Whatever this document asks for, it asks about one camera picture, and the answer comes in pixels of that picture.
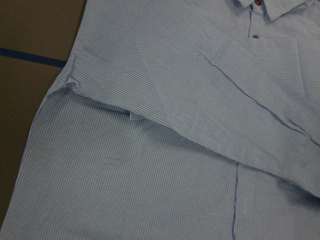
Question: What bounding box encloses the blue striped button shirt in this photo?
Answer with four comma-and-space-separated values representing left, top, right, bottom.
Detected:
0, 0, 320, 240

